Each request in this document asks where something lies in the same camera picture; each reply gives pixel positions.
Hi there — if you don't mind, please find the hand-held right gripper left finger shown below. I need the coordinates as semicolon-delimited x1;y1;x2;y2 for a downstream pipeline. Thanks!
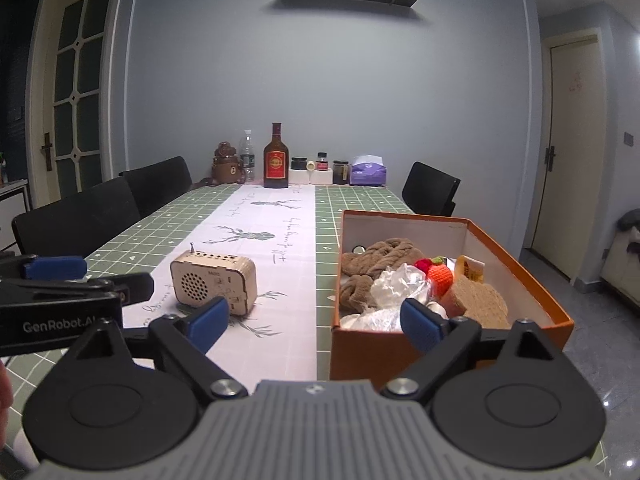
70;296;248;401

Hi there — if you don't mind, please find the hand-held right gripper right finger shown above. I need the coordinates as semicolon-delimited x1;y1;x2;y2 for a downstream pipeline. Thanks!
380;298;558;401

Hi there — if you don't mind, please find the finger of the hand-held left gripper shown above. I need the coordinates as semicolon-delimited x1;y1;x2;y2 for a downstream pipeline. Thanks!
0;255;88;282
0;273;155;306

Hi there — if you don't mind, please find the clear plastic wrap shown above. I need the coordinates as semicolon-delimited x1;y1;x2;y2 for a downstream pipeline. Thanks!
372;262;433;311

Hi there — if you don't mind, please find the orange red crochet toy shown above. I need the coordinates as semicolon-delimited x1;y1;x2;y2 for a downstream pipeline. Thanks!
412;256;456;303

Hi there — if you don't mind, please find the orange cardboard box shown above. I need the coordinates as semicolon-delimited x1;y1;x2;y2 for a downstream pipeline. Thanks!
330;210;575;383

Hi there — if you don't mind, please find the yellow snack bag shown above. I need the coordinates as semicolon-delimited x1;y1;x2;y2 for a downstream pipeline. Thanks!
452;255;487;286

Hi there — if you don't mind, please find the brown knitted scarf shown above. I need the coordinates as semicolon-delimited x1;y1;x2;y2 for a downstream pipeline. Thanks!
340;237;431;313

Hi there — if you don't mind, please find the wooden radio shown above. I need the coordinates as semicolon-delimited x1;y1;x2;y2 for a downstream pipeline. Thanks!
170;242;258;317

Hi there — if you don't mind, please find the black chair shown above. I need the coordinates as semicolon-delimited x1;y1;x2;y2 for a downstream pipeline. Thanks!
119;156;193;218
401;161;462;217
11;176;142;261

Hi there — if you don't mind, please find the green checked tablecloth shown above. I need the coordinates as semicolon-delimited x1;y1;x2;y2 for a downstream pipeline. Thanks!
0;182;418;461

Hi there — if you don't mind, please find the white black-trim cabinet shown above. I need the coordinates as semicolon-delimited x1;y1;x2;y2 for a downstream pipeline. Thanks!
0;180;31;253

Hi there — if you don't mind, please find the white printed table runner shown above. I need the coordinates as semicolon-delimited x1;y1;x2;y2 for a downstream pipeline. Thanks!
120;183;321;381

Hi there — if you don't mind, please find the brown bear-shaped bottle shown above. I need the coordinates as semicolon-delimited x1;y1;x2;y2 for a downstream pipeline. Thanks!
200;141;247;187

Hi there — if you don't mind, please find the purple tissue pack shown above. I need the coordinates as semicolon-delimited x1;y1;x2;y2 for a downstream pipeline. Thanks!
349;155;389;186

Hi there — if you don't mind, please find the clear water bottle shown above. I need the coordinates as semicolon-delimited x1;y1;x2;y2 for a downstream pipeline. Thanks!
240;130;256;184

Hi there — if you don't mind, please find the brown liquor bottle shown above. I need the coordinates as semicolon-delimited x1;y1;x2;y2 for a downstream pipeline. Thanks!
263;122;290;189

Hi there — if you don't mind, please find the white box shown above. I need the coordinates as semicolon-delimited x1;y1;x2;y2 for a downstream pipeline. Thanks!
289;167;333;186

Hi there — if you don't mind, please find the cream glass-pane door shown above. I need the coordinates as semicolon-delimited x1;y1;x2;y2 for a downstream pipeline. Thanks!
30;0;116;206

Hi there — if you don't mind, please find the white sofa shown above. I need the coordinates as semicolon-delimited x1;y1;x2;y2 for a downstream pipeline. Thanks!
600;230;640;306

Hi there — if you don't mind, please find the dark jacket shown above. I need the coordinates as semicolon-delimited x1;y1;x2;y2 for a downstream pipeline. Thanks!
617;209;640;261

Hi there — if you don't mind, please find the plain cream door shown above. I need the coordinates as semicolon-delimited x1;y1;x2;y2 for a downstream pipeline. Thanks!
532;35;603;281

